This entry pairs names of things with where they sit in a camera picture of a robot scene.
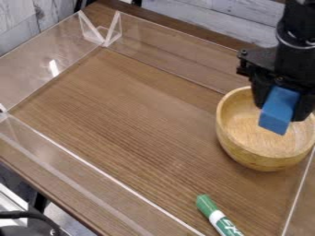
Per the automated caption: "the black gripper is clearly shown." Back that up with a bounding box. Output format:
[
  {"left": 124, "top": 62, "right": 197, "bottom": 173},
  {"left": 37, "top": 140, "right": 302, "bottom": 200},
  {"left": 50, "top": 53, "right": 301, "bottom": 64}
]
[{"left": 237, "top": 43, "right": 315, "bottom": 122}]

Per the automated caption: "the blue rectangular block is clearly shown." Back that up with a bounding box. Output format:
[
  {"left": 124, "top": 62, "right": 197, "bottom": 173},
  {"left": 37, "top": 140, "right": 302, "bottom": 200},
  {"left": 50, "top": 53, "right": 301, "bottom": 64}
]
[{"left": 258, "top": 86, "right": 300, "bottom": 136}]

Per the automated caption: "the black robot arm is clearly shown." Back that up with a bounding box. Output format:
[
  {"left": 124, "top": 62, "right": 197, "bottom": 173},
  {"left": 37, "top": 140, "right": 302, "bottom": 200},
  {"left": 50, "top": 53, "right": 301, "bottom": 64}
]
[{"left": 236, "top": 0, "right": 315, "bottom": 122}]

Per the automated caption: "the brown wooden bowl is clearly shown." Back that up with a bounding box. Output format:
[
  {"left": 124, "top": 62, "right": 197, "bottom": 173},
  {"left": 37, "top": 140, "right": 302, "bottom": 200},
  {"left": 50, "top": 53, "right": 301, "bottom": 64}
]
[{"left": 214, "top": 86, "right": 315, "bottom": 171}]

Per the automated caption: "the green dry erase marker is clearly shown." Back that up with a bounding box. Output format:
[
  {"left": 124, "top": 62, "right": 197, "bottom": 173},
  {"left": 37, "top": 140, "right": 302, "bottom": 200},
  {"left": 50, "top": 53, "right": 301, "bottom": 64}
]
[{"left": 196, "top": 195, "right": 244, "bottom": 236}]

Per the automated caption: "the clear acrylic tray wall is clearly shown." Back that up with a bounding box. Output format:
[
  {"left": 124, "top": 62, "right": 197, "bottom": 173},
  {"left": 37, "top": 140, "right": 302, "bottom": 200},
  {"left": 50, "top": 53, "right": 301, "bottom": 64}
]
[{"left": 0, "top": 9, "right": 312, "bottom": 236}]

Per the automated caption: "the black cable under table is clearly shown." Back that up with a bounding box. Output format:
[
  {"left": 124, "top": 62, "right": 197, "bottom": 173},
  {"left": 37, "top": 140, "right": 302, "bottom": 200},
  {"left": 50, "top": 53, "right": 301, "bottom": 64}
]
[{"left": 0, "top": 210, "right": 61, "bottom": 236}]

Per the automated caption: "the black table leg frame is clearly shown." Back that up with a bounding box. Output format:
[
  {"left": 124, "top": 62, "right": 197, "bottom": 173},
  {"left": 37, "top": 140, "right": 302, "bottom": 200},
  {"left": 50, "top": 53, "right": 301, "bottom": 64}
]
[{"left": 0, "top": 162, "right": 74, "bottom": 236}]

